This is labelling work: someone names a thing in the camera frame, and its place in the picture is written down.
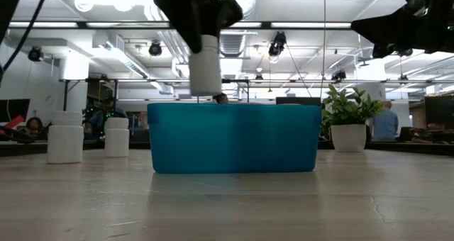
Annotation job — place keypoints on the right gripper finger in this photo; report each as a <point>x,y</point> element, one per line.
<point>397,21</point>
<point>397,40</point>

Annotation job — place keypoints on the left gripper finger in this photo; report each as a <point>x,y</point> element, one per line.
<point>220,28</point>
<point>193,32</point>

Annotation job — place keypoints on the white pill bottle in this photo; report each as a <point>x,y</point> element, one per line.
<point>117,140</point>
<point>65,141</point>
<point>205,69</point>

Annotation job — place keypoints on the blue plastic basket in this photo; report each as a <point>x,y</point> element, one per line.
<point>234,138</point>

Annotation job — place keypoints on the black ceiling spot lamp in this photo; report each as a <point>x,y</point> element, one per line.
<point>338,74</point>
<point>277,44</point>
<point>34,54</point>
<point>155,49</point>
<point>405,53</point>

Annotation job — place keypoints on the person's head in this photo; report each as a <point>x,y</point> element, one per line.
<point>221,98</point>

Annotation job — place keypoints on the dark monitor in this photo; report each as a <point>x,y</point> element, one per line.
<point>440,110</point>

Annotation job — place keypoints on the standing person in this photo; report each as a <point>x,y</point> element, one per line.
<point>384,125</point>

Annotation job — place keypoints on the black screen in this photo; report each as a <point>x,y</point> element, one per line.
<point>298,100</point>

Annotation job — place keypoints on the green plant in white pot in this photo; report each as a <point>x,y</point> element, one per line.
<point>348,136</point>

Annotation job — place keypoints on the seated person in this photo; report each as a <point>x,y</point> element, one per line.
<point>33,125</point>
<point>106,117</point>

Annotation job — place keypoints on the black monitor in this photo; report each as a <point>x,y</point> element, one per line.
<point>16,110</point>

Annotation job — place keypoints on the red object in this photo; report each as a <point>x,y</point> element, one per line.
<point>12,122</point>

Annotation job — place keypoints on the silver ceiling air duct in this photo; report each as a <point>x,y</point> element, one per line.
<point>122,60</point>

